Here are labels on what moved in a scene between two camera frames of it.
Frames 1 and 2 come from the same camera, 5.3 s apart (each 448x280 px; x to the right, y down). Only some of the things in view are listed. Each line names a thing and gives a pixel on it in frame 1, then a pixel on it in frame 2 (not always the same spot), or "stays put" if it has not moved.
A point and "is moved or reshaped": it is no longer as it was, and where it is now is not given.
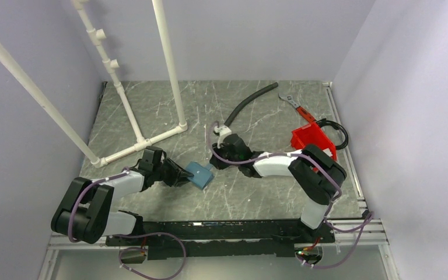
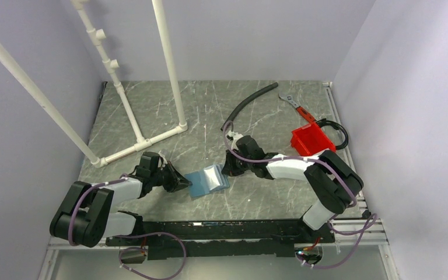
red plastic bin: x=312 y=134 stays put
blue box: x=202 y=177 is moved or reshaped
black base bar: x=215 y=239 stays put
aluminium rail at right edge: x=355 y=182 stays put
